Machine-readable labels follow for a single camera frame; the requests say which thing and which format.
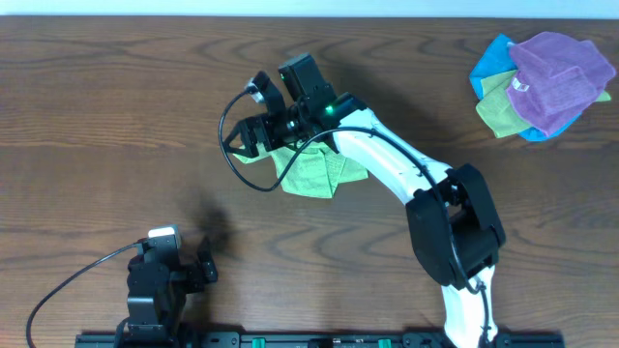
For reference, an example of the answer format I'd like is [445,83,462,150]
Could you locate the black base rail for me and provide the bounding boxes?
[74,331,566,348]

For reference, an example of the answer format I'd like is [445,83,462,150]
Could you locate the left black cable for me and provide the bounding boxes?
[24,241,146,348]

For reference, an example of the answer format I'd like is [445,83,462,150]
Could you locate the right black cable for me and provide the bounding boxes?
[218,89,494,348]

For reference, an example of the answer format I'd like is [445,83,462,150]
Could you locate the blue microfiber cloth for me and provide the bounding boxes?
[469,34,580,142]

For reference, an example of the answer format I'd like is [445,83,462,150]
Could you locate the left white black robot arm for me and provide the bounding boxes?
[113,235,218,347]

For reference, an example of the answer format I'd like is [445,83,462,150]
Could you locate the light green microfiber cloth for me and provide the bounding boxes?
[232,140,369,200]

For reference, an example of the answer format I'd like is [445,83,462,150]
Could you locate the black cable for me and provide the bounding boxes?
[218,89,494,348]
[24,241,146,348]

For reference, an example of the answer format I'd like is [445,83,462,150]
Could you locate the olive green microfiber cloth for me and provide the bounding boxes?
[476,67,612,138]

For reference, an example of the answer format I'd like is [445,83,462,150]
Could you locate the purple microfiber cloth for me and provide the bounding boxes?
[506,32,616,136]

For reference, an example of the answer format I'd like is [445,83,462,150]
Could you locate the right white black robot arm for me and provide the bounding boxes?
[218,53,506,347]

